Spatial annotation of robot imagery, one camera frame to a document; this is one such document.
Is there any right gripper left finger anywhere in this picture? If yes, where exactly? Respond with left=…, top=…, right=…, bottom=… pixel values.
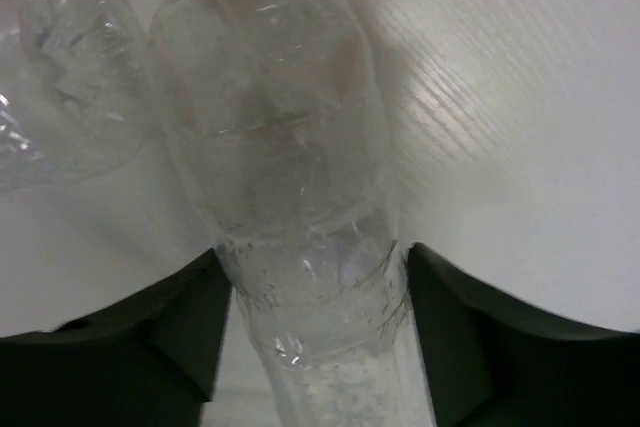
left=1, top=250, right=232, bottom=426

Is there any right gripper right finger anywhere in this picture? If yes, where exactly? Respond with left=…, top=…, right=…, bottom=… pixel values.
left=406, top=244, right=639, bottom=426

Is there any large clear crushed bottle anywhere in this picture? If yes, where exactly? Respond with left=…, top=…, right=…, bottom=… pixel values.
left=150, top=0, right=430, bottom=426

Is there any clear ribbed bottle white cap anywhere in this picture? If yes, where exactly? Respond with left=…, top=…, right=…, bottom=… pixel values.
left=1, top=0, right=153, bottom=193

